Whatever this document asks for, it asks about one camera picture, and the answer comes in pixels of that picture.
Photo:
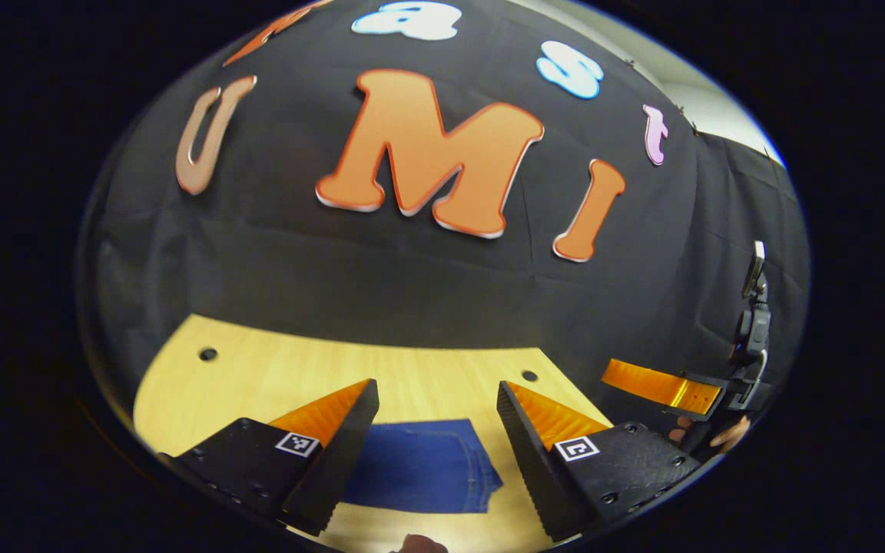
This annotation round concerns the black backdrop cloth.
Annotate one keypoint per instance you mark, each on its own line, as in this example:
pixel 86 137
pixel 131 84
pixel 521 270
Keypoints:
pixel 412 276

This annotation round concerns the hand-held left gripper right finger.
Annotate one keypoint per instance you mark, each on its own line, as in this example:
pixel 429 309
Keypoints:
pixel 535 468

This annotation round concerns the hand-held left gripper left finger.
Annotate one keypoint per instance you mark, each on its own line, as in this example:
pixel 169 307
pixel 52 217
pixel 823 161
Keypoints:
pixel 339 461

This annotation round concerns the blue jeans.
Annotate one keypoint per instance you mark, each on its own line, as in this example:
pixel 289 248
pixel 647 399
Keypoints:
pixel 419 468

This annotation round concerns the row of small cloth clips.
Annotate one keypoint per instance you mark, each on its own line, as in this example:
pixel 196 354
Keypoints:
pixel 693 121

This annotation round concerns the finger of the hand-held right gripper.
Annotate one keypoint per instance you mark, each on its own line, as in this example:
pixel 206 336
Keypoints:
pixel 657 384

